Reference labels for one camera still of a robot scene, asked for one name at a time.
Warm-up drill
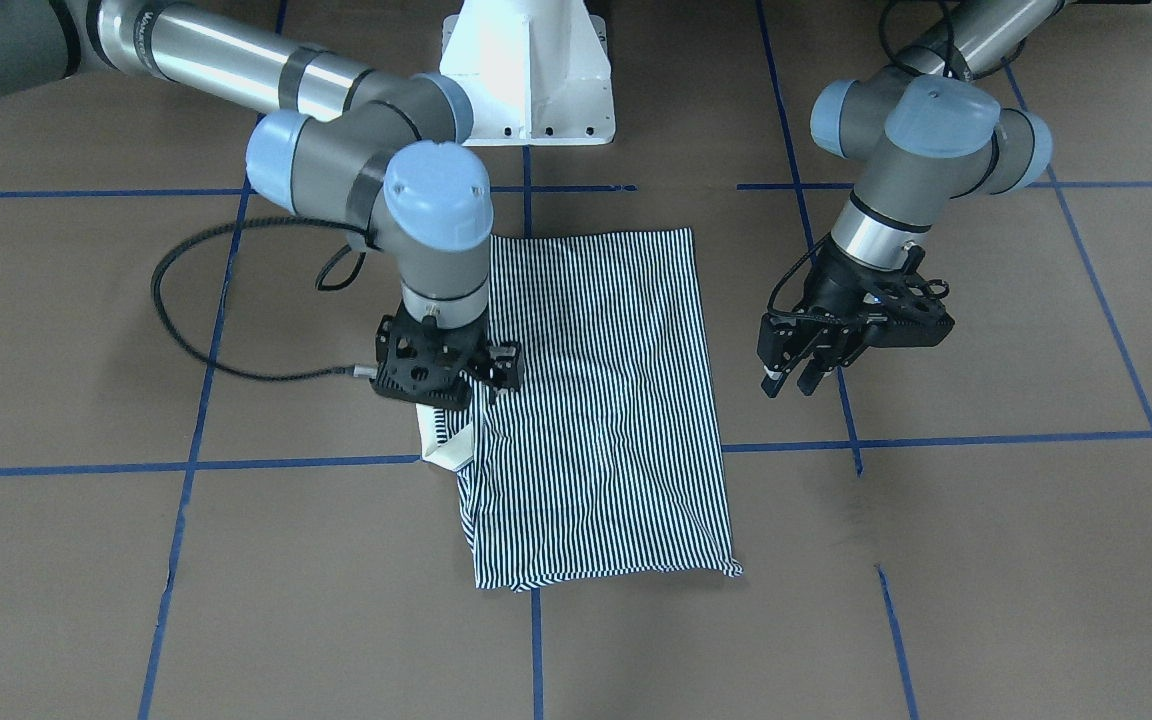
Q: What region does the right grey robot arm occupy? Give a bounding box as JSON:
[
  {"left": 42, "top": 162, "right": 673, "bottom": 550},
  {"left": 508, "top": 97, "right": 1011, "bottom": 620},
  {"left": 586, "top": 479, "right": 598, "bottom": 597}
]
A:
[{"left": 0, "top": 1, "right": 521, "bottom": 410}]

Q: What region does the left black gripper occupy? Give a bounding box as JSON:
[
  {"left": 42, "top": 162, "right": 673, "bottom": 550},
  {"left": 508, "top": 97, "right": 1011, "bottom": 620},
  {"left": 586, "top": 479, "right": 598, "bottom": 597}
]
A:
[{"left": 758, "top": 245, "right": 955, "bottom": 397}]

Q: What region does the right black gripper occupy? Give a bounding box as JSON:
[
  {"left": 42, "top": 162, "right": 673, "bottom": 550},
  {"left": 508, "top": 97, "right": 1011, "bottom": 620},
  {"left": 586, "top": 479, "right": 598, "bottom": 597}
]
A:
[{"left": 372, "top": 313, "right": 522, "bottom": 411}]

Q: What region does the navy white striped polo shirt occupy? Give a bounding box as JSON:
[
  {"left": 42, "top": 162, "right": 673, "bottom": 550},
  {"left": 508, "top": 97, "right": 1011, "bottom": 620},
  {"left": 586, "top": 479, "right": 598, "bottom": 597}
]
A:
[{"left": 419, "top": 228, "right": 742, "bottom": 592}]

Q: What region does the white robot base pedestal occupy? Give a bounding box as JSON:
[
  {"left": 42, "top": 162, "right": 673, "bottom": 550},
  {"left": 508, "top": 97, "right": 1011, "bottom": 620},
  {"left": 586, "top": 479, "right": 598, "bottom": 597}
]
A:
[{"left": 439, "top": 1, "right": 617, "bottom": 147}]

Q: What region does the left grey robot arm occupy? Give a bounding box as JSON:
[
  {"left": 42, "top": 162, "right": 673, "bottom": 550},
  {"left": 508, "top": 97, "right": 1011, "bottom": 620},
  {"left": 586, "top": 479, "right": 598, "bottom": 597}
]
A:
[{"left": 756, "top": 1, "right": 1064, "bottom": 397}]

